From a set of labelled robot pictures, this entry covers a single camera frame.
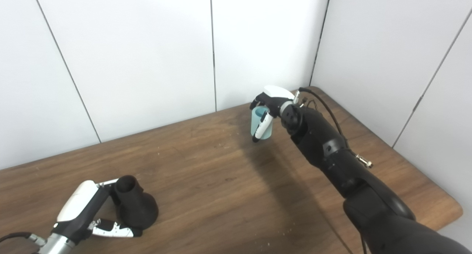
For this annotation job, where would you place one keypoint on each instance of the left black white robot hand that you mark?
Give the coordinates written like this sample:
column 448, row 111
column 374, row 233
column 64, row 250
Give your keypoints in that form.
column 79, row 206

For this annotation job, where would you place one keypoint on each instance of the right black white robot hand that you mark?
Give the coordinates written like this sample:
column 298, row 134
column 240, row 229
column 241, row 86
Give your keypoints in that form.
column 276, row 95

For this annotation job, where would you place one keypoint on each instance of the black flared nozzle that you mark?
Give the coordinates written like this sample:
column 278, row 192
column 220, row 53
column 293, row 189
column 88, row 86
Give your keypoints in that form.
column 136, row 209

